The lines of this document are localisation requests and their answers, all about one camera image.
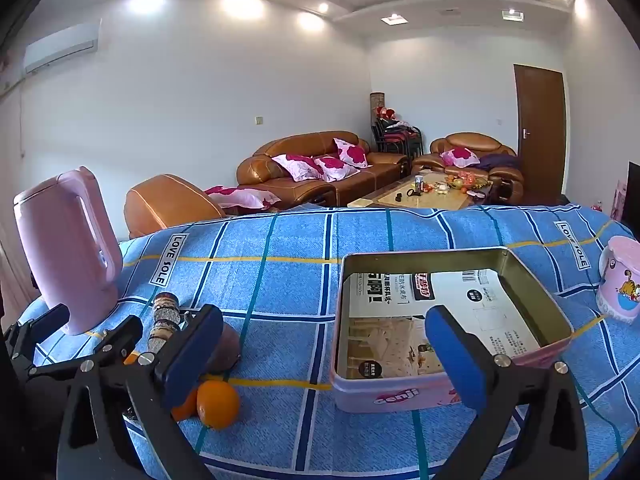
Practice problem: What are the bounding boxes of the large orange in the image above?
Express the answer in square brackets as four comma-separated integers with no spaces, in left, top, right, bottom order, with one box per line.
[196,380,241,431]

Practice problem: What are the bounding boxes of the purple passion fruit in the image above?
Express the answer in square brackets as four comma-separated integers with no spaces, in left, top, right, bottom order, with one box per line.
[205,322,242,373]

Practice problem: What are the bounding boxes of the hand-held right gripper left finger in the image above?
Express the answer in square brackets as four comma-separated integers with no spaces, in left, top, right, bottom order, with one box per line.
[56,305,224,480]

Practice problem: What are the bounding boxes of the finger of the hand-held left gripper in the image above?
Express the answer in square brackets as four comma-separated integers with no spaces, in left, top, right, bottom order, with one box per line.
[2,304,71,381]
[10,316,146,441]

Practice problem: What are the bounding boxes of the stacked black chairs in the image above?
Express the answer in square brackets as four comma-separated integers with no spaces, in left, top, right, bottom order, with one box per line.
[371,115,423,158]

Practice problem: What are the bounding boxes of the wooden coffee table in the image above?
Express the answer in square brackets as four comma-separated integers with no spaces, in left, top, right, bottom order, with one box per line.
[347,172,493,211]

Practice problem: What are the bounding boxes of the pink electric kettle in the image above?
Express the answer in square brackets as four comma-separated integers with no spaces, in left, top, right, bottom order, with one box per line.
[12,167,123,337]

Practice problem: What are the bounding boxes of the brown leather sofa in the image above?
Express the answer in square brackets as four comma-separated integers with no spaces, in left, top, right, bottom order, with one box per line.
[236,130,411,208]

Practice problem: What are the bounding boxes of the pink floral pillow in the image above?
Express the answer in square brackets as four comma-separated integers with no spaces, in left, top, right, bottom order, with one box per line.
[441,147,481,168]
[333,137,370,170]
[271,154,325,183]
[312,156,362,183]

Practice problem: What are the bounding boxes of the blue checked tablecloth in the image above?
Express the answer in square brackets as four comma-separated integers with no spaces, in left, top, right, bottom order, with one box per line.
[0,202,640,480]

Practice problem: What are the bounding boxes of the pink tin box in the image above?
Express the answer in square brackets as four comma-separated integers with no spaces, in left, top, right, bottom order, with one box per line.
[331,247,575,415]

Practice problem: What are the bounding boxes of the white air conditioner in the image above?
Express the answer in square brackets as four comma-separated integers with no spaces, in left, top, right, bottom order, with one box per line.
[22,19,103,75]

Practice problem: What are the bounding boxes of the brown leather armchair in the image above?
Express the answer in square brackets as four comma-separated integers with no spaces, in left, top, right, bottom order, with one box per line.
[411,132,526,206]
[124,174,228,240]

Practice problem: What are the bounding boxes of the orange and red fruit pile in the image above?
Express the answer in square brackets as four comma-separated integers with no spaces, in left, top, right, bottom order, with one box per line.
[445,172,476,192]

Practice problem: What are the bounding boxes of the pink cartoon mug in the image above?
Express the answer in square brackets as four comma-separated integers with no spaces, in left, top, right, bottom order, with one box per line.
[596,235,640,325]

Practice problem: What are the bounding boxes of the brown wooden door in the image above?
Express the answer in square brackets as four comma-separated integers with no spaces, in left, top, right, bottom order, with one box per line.
[513,63,568,196]

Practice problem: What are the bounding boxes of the purple cloth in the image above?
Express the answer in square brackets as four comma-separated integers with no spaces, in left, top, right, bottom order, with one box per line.
[475,154,521,171]

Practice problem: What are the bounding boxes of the black television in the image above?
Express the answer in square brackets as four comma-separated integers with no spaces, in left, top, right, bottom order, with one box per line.
[626,161,640,241]

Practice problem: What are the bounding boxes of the printed paper liner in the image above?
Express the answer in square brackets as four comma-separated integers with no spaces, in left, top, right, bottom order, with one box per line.
[340,270,543,380]

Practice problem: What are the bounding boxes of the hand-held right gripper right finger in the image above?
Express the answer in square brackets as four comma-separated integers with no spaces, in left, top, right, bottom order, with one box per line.
[425,305,590,480]

